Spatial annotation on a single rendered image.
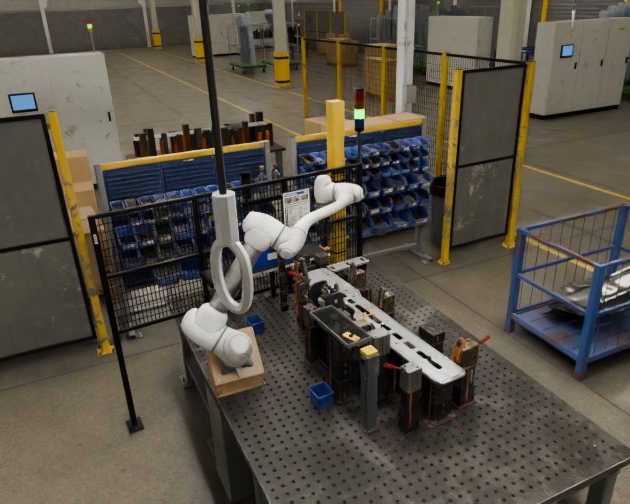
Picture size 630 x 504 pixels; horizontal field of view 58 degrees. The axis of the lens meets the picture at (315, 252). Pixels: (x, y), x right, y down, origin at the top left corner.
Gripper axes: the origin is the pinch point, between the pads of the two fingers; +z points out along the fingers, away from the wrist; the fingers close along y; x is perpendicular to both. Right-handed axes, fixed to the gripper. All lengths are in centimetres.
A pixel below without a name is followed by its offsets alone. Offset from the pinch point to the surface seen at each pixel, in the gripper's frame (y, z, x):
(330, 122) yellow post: 43, -58, 61
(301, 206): 14, -4, 54
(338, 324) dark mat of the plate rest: -34, 13, -69
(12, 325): -181, 85, 168
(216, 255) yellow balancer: -149, -116, -236
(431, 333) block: 14, 26, -85
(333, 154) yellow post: 43, -36, 58
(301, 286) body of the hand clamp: -18.7, 24.9, -2.7
